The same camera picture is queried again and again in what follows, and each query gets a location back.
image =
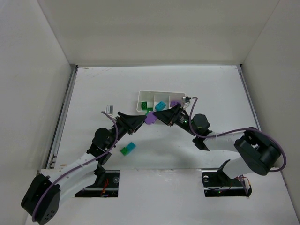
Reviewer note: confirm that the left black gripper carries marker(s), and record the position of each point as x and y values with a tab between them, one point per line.
124	123

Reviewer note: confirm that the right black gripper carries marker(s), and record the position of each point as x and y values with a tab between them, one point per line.
175	116

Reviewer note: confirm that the purple square lego brick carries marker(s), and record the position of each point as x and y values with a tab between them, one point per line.
174	103

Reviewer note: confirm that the teal rounded printed lego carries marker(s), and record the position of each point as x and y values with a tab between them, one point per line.
160	106

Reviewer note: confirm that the green teal lego stack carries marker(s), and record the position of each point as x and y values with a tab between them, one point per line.
127	149

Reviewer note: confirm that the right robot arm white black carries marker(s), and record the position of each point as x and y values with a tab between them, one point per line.
205	139

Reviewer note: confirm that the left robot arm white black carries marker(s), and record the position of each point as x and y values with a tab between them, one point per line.
45	193

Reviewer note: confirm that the white three-compartment container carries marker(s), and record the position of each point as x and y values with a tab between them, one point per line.
154	97

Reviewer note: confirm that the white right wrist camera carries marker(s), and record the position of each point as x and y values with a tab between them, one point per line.
186	101

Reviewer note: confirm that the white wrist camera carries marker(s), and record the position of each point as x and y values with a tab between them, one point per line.
109	110
186	101

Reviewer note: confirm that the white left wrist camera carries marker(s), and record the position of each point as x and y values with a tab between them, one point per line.
109	110

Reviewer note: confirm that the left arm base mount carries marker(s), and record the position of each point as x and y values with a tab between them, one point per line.
106	185

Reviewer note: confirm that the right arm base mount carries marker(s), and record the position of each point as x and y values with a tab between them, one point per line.
217	184

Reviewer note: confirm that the right aluminium rail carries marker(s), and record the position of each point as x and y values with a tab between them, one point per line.
248	96

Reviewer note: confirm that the aluminium rail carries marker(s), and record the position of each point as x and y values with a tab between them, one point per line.
248	96
56	139

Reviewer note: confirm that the left aluminium rail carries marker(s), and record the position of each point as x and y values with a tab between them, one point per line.
56	139

